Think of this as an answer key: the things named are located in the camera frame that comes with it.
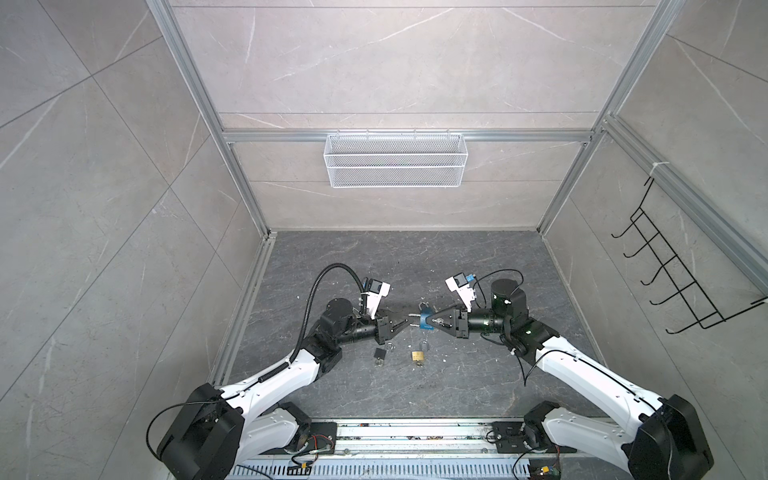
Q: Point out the white wire mesh basket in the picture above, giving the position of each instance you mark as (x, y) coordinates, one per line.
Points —
(395, 160)

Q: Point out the brass padlock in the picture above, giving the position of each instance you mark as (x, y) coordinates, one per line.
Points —
(418, 355)

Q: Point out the aluminium mounting rail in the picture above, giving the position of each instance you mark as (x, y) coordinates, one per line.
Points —
(414, 438)

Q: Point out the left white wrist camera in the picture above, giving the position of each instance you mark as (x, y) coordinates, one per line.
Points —
(373, 292)

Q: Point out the teal blue padlock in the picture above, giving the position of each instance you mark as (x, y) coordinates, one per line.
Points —
(425, 311)

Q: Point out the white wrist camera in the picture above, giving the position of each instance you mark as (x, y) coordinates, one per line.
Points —
(462, 285)
(373, 292)

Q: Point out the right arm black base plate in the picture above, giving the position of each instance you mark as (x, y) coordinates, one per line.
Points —
(510, 438)

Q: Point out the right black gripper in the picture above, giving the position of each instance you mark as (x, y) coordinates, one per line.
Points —
(461, 331)

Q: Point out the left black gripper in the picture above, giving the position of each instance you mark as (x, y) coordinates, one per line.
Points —
(384, 329)

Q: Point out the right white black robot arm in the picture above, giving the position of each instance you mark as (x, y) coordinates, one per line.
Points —
(645, 434)

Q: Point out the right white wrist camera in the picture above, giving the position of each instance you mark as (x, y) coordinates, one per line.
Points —
(462, 285)

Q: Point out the white slotted cable duct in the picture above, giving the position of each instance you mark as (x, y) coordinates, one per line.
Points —
(387, 468)

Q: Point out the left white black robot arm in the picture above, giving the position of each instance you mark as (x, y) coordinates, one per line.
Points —
(217, 428)

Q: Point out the black wire hook rack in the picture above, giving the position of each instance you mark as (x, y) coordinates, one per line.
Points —
(683, 282)

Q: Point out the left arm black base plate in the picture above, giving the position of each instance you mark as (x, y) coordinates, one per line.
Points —
(317, 435)

